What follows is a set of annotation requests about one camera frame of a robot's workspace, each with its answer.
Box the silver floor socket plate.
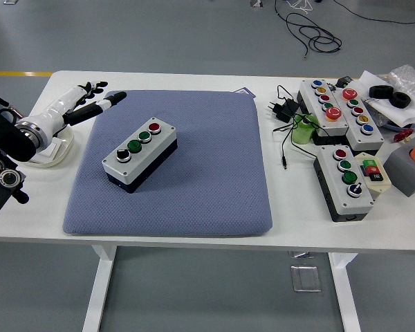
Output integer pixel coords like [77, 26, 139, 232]
[290, 264, 322, 293]

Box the grey five-button control box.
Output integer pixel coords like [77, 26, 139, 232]
[331, 88, 385, 152]
[296, 79, 350, 145]

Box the white paper sheet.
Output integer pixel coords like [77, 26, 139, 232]
[358, 70, 415, 127]

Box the blue ring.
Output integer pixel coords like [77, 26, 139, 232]
[380, 116, 415, 131]

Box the grey block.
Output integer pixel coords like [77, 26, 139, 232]
[382, 137, 415, 198]

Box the white and black robot left hand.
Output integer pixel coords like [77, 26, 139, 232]
[34, 81, 128, 142]

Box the cream oval tray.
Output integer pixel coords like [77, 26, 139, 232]
[20, 126, 75, 169]

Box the grey four-button control box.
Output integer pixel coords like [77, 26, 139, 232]
[313, 145, 374, 222]
[101, 117, 178, 194]

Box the black foam ring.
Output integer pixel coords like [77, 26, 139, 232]
[390, 91, 412, 109]
[368, 84, 395, 99]

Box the clear bubble wrap bag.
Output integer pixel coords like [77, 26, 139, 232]
[378, 64, 415, 117]

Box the cream three-button switch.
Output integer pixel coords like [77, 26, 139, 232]
[353, 151, 391, 201]

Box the black power adapter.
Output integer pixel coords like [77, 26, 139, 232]
[265, 98, 300, 123]

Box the purple and white card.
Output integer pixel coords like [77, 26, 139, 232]
[232, 86, 257, 100]

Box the white wall switch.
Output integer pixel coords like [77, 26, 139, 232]
[34, 136, 65, 163]

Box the green cup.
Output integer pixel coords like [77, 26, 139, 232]
[290, 113, 319, 145]

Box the white floor cord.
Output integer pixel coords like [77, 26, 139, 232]
[285, 0, 314, 15]

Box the blue-grey padded mat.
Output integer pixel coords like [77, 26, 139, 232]
[62, 89, 274, 238]

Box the white table leg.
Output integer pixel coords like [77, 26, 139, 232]
[328, 252, 362, 332]
[82, 244, 118, 332]

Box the black adapter cord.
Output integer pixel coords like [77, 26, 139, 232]
[272, 84, 319, 170]

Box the coiled black floor cable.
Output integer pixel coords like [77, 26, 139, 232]
[275, 0, 342, 60]

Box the long black floor cable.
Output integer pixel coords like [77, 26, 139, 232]
[337, 0, 415, 25]

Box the red knob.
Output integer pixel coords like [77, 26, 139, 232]
[393, 128, 414, 142]

